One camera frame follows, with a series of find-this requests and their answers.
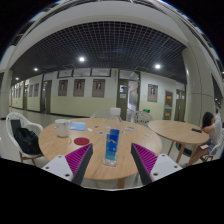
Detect white plastic armchair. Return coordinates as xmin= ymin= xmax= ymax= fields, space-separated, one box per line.
xmin=5 ymin=111 xmax=45 ymax=165

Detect flat round red coaster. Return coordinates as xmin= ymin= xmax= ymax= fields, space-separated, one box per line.
xmin=73 ymin=137 xmax=91 ymax=146

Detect red wall poster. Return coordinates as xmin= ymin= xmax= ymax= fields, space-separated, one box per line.
xmin=163 ymin=90 xmax=174 ymax=121

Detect round wooden table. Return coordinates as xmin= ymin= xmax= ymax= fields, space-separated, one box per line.
xmin=147 ymin=119 xmax=210 ymax=164

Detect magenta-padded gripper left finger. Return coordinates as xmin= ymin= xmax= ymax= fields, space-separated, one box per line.
xmin=41 ymin=143 xmax=94 ymax=186

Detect framed wall pictures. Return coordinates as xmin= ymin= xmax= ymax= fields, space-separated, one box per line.
xmin=11 ymin=68 xmax=159 ymax=104

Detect round ceiling lights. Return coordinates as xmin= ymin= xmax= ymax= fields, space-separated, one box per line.
xmin=14 ymin=56 xmax=162 ymax=82

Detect white patterned-back chair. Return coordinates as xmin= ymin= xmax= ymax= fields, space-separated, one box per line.
xmin=90 ymin=109 xmax=111 ymax=119
xmin=130 ymin=110 xmax=154 ymax=127

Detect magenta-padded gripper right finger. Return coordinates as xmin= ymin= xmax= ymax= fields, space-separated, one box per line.
xmin=130 ymin=142 xmax=184 ymax=186

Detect white ceramic mug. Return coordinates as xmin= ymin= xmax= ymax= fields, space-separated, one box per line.
xmin=54 ymin=118 xmax=72 ymax=139

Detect clear blue-labelled water bottle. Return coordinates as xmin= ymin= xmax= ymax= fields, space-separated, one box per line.
xmin=102 ymin=107 xmax=124 ymax=167

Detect person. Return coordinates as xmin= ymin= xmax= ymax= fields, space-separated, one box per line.
xmin=186 ymin=111 xmax=224 ymax=166

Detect black backpack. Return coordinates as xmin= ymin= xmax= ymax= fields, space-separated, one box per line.
xmin=10 ymin=119 xmax=43 ymax=156

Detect dark green door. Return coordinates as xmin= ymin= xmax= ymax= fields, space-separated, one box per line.
xmin=116 ymin=79 xmax=140 ymax=121

